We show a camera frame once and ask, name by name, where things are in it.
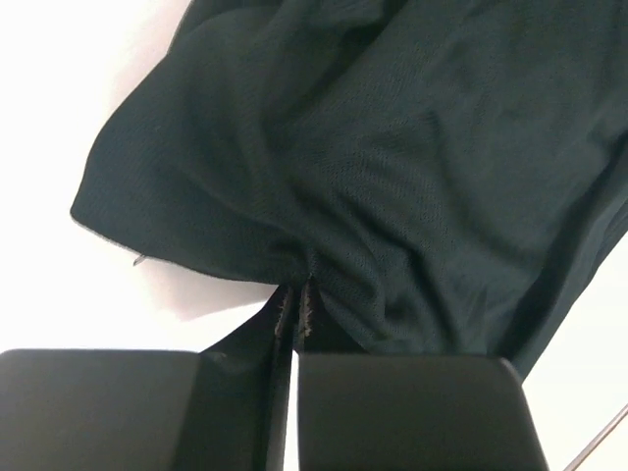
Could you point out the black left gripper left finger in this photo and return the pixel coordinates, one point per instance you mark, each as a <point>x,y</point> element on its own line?
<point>224,408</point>

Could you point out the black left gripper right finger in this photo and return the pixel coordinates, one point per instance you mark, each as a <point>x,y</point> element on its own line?
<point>363,411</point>

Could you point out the black shorts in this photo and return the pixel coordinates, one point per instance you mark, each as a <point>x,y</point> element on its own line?
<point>451,173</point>

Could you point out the aluminium table edge rail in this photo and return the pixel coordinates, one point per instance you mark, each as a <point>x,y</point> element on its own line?
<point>595,442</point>

